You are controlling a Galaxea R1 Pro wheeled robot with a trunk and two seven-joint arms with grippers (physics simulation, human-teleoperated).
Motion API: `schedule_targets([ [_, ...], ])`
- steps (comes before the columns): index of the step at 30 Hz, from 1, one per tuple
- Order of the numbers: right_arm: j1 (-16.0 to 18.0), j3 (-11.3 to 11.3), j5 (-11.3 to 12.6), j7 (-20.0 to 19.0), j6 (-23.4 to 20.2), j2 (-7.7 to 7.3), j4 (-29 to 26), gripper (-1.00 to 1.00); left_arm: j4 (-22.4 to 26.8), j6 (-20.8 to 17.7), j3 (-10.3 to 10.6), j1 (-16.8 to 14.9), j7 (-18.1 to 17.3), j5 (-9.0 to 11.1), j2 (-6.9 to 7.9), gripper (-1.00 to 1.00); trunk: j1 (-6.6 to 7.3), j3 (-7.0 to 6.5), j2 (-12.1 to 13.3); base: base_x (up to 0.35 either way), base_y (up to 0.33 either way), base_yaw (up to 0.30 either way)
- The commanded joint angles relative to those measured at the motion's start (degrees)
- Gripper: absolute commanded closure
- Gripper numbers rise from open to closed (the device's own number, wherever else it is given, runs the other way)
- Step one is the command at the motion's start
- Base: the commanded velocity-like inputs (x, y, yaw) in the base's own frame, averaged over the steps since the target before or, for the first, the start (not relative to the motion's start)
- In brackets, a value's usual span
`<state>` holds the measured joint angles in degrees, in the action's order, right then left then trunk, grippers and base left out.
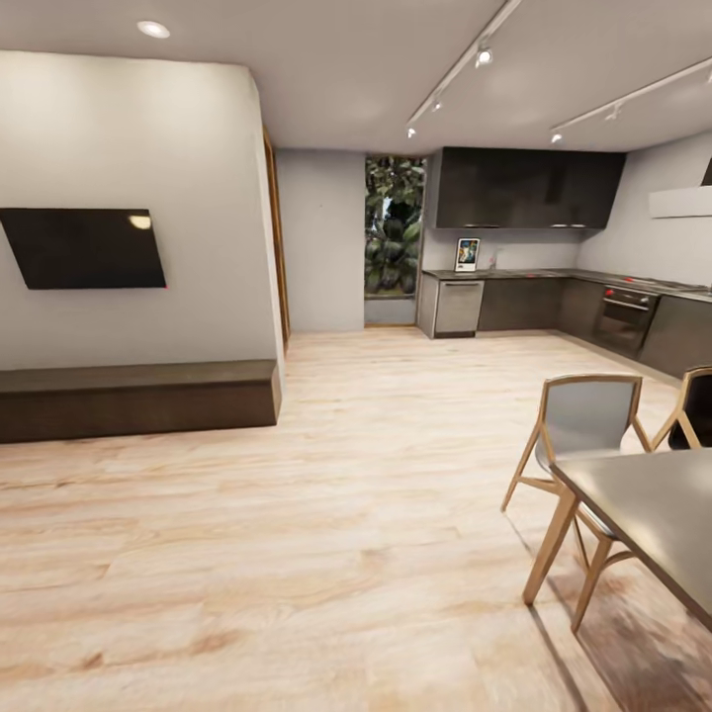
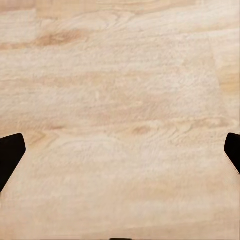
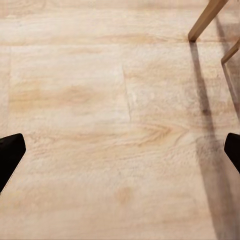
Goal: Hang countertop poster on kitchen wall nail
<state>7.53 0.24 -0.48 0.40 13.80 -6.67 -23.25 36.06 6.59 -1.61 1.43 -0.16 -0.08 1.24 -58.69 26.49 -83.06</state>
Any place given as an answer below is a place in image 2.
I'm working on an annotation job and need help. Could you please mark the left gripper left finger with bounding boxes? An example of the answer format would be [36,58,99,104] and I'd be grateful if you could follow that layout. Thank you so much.
[0,133,26,192]

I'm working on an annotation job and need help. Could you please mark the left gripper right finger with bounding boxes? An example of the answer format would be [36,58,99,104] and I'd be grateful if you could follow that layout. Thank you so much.
[224,133,240,173]

